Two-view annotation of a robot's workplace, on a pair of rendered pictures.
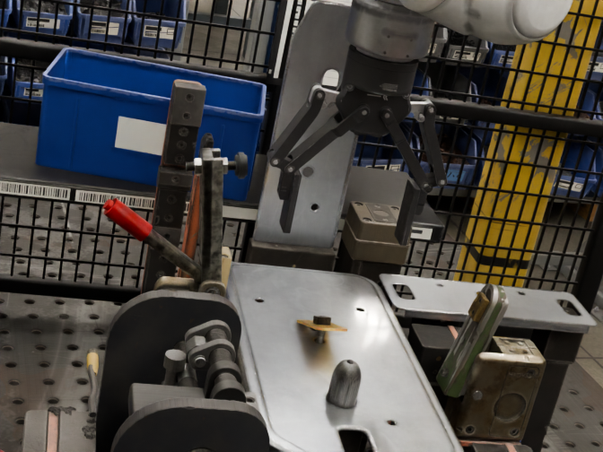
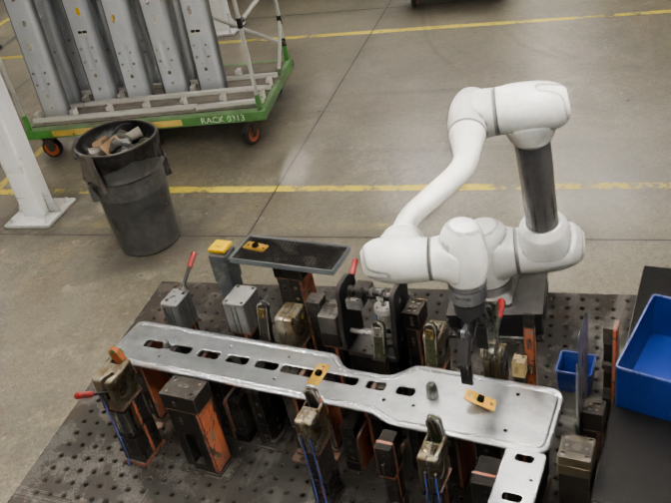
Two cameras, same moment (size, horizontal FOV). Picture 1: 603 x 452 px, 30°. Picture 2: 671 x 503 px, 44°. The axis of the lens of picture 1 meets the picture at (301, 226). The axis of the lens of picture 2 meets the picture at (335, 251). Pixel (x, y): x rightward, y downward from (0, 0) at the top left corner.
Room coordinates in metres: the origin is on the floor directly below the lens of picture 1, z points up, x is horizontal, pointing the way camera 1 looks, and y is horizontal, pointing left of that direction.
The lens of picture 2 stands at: (2.05, -1.34, 2.57)
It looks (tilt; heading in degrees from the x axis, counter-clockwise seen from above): 33 degrees down; 135
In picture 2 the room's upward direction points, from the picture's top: 11 degrees counter-clockwise
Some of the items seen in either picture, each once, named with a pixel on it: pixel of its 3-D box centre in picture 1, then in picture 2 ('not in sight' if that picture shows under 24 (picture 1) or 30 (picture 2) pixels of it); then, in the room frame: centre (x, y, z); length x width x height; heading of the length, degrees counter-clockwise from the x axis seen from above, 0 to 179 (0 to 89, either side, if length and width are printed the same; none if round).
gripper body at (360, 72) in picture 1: (375, 92); (470, 312); (1.17, -0.05, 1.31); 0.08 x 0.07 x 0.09; 105
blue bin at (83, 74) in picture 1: (153, 123); (667, 356); (1.55, 0.24, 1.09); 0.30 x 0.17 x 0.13; 95
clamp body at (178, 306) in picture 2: not in sight; (189, 338); (0.11, -0.15, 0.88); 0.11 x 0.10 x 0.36; 105
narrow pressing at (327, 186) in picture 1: (316, 130); (581, 376); (1.43, 0.01, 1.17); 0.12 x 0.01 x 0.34; 105
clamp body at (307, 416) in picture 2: not in sight; (320, 455); (0.82, -0.32, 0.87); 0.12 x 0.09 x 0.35; 105
